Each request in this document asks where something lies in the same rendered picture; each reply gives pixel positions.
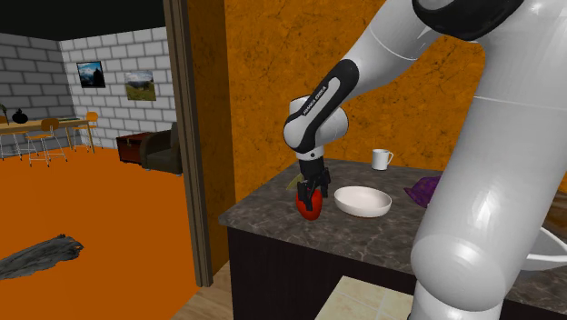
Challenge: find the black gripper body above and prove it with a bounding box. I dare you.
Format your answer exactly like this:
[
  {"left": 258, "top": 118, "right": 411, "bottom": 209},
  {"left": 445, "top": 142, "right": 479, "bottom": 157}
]
[{"left": 298, "top": 156, "right": 327, "bottom": 185}]

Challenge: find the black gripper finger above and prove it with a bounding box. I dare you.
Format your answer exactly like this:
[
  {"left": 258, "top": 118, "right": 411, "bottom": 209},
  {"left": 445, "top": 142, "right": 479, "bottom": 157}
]
[
  {"left": 318, "top": 169, "right": 332, "bottom": 199},
  {"left": 296, "top": 179, "right": 314, "bottom": 214}
]

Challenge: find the red apple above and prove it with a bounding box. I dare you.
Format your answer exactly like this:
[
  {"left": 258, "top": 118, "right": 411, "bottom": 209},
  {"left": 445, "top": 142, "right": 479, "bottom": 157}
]
[{"left": 294, "top": 188, "right": 324, "bottom": 222}]

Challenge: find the olive flat thing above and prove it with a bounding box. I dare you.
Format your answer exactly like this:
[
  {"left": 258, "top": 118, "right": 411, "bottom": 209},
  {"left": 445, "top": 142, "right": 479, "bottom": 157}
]
[{"left": 285, "top": 173, "right": 307, "bottom": 192}]

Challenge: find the white shallow bowl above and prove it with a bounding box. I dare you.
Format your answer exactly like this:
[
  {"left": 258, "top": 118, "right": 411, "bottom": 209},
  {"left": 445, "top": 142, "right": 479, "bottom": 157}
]
[{"left": 333, "top": 185, "right": 393, "bottom": 219}]

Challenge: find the white mug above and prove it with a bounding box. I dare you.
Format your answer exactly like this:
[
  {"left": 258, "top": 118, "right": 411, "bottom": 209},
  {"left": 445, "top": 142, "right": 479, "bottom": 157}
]
[{"left": 371, "top": 148, "right": 394, "bottom": 172}]

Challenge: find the black counter cabinet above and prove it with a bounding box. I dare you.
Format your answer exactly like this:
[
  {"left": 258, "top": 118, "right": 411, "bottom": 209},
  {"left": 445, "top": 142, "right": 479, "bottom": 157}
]
[{"left": 225, "top": 226, "right": 567, "bottom": 320}]

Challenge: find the purple crumpled thing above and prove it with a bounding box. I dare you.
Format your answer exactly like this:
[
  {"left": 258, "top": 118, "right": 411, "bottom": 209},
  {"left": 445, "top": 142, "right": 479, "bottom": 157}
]
[{"left": 403, "top": 175, "right": 443, "bottom": 209}]

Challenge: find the dark armchair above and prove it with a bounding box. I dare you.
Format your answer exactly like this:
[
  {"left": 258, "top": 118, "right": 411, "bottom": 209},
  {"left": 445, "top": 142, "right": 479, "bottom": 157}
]
[{"left": 139, "top": 121, "right": 184, "bottom": 176}]

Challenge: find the dark red wooden chest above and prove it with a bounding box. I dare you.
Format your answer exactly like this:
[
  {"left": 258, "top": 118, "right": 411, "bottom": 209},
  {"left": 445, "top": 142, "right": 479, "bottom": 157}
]
[{"left": 115, "top": 131, "right": 153, "bottom": 165}]

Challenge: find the orange chair with metal legs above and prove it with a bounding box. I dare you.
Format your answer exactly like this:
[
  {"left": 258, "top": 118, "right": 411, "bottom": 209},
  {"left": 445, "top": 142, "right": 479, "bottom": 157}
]
[
  {"left": 72, "top": 111, "right": 100, "bottom": 155},
  {"left": 25, "top": 117, "right": 69, "bottom": 168}
]

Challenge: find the large white bowl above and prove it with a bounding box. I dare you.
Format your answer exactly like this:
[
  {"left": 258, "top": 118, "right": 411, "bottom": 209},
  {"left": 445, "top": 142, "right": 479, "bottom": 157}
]
[{"left": 523, "top": 225, "right": 567, "bottom": 273}]

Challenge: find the wooden dining table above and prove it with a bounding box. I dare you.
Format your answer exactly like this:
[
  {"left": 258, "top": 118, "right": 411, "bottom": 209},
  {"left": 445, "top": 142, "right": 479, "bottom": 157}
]
[{"left": 0, "top": 103, "right": 96, "bottom": 161}]

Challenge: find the brown door frame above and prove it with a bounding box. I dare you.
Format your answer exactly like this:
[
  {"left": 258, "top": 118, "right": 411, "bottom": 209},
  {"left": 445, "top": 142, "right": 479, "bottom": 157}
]
[{"left": 162, "top": 0, "right": 215, "bottom": 289}]

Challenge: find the green landscape wall picture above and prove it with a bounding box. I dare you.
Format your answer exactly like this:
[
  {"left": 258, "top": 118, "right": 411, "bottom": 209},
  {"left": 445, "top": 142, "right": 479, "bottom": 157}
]
[{"left": 124, "top": 70, "right": 157, "bottom": 103}]

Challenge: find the dark mountain wall picture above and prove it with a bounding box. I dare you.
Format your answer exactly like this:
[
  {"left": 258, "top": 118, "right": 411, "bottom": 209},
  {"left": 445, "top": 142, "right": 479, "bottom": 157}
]
[{"left": 75, "top": 60, "right": 107, "bottom": 89}]

